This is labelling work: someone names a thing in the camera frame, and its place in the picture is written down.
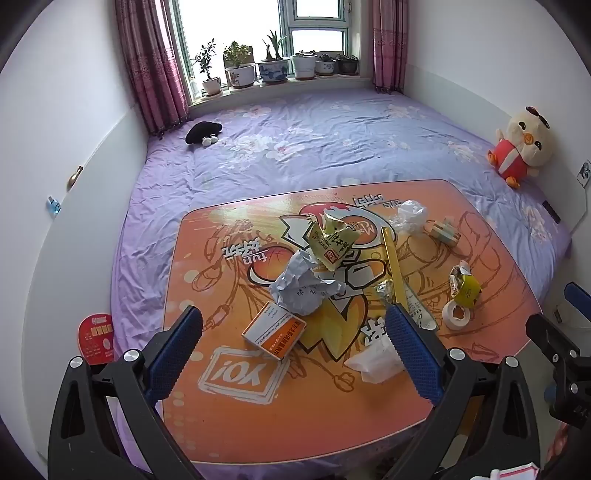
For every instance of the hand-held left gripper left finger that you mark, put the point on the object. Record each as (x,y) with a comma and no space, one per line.
(178,350)

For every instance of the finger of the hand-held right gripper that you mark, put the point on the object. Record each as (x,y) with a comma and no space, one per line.
(549,337)
(579,300)

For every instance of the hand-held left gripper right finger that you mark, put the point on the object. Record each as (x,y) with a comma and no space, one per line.
(413,355)

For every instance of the white tissue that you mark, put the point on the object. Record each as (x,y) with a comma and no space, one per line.
(374,362)

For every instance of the white printed paper slip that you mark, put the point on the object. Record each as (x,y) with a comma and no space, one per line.
(418,309)

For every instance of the white tape roll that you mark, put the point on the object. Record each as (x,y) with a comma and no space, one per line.
(449,319)

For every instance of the small clear wrapper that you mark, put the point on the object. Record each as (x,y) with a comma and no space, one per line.
(384,290)

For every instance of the torn yellow white packaging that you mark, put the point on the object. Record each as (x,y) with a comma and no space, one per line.
(466,288)

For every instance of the long yellow strip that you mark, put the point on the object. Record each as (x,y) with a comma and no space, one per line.
(395,267)

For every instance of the orange printed low table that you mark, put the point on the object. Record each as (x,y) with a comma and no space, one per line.
(221,323)

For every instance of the red round hand fan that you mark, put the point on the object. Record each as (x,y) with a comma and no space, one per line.
(94,339)

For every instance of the black phone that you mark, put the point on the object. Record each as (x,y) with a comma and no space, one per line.
(551,211)

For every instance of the orange white medicine box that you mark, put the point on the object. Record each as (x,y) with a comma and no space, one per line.
(272,332)

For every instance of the small pastel box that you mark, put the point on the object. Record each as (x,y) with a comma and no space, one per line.
(443,232)

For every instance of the crumpled white paper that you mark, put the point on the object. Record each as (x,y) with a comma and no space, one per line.
(300,286)

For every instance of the crumpled clear plastic wrap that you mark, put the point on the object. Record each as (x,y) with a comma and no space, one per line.
(411,214)

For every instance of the yellow snack wrapper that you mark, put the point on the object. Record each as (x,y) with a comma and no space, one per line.
(330,240)

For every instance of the yellow chick plush toy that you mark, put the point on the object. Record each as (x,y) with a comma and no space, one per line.
(521,138)

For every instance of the brass knob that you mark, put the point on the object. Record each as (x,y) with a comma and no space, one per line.
(74,179)

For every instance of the black plush toy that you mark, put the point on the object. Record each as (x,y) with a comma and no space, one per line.
(201,131)

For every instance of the white headboard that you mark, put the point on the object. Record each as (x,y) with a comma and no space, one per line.
(461,106)

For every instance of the purple floral bedsheet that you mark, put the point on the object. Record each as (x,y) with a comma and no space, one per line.
(323,138)

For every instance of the small tree potted plant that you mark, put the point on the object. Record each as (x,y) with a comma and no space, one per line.
(211,85)

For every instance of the leafy plant in patterned pot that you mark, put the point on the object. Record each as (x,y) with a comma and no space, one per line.
(240,76)

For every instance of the pink patterned curtain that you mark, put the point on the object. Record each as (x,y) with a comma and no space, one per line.
(152,69)
(390,46)

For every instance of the aloe in blue white pot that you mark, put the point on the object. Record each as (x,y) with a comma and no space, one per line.
(273,71)

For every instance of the succulent in dark pot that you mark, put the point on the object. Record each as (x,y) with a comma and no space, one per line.
(347,65)

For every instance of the succulent in blue patterned pot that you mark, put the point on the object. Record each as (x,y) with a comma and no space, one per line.
(325,68)

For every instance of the succulent in white pot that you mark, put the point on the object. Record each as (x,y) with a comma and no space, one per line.
(304,67)

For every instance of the green framed window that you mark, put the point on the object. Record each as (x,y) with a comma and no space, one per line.
(318,41)

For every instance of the blue wall hook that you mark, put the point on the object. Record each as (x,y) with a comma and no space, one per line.
(53,205)

